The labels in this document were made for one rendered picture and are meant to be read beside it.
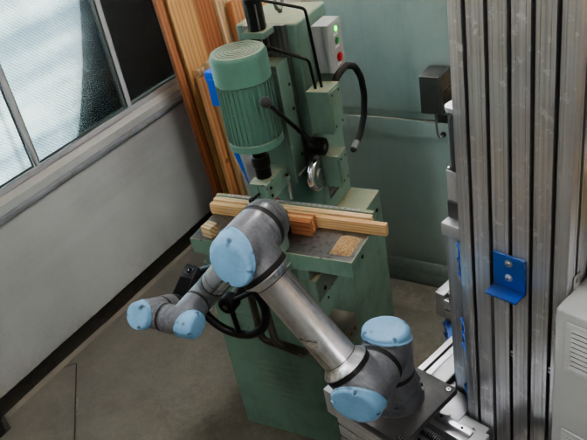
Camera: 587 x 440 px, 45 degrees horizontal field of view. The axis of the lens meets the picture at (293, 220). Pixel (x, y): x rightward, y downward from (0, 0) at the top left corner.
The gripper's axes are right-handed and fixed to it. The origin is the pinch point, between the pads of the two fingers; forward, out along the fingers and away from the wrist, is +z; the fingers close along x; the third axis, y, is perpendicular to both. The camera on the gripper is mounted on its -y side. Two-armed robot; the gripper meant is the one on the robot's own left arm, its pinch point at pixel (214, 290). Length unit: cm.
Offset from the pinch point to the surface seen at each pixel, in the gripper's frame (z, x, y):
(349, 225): 33.6, 26.5, -22.4
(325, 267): 23.2, 24.6, -9.4
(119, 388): 65, -86, 72
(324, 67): 36, 9, -72
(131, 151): 101, -123, -31
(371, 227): 33, 34, -23
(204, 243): 21.8, -20.0, -9.1
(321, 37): 31, 9, -80
